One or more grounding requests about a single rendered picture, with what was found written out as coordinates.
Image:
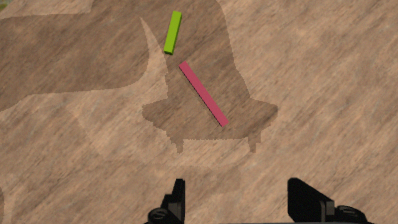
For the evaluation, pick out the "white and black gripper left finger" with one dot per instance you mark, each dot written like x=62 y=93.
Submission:
x=175 y=213

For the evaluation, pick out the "lime green rod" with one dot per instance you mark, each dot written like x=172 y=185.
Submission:
x=173 y=33

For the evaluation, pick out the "pink rod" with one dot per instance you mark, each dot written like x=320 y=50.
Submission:
x=204 y=95

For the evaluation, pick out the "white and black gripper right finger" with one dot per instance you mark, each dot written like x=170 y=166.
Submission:
x=306 y=204

